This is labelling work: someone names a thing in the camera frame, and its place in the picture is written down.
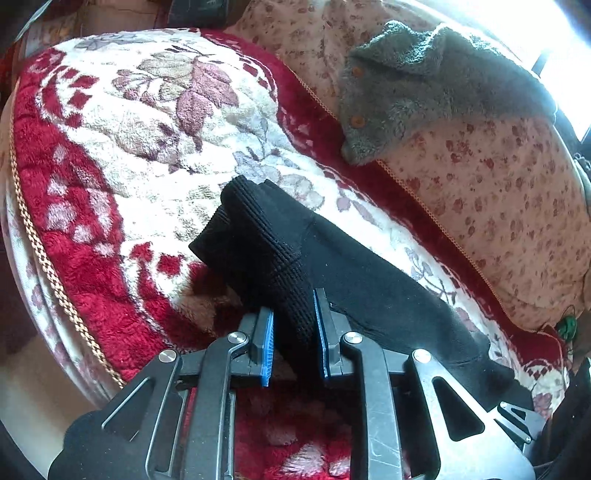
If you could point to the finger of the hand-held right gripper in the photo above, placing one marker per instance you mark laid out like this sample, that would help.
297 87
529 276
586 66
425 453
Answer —
524 422

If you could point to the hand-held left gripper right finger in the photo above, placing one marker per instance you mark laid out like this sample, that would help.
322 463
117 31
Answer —
320 339

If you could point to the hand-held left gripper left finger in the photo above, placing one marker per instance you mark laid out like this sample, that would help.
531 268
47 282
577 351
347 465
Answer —
267 347

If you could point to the black pants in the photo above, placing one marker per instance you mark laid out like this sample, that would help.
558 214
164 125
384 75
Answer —
369 286

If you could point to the beige floral sofa back cushion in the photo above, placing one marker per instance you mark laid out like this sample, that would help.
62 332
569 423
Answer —
508 207

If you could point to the floral sofa seat cushion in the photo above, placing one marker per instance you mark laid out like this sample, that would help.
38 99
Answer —
25 286

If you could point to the grey fleece jacket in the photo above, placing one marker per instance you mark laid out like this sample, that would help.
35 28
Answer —
415 92

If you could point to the bright window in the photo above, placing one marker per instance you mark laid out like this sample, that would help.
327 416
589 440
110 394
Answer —
549 41

